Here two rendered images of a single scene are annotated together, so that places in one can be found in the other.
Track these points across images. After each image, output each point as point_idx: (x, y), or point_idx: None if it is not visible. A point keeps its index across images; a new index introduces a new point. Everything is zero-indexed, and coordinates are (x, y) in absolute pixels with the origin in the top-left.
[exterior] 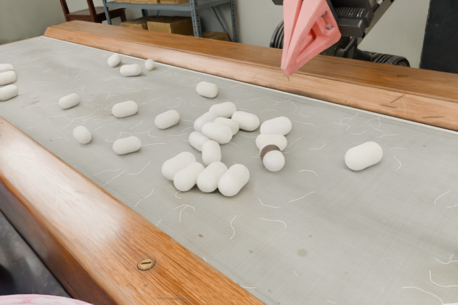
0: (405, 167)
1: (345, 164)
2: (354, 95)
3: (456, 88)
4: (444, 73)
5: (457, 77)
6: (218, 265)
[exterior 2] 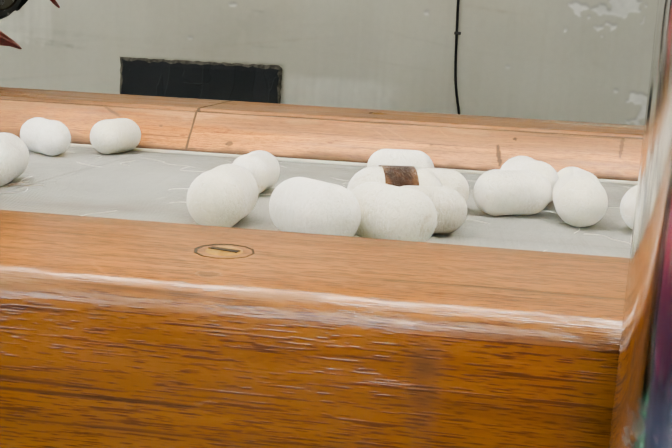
0: None
1: None
2: None
3: (7, 92)
4: (3, 87)
5: (21, 89)
6: None
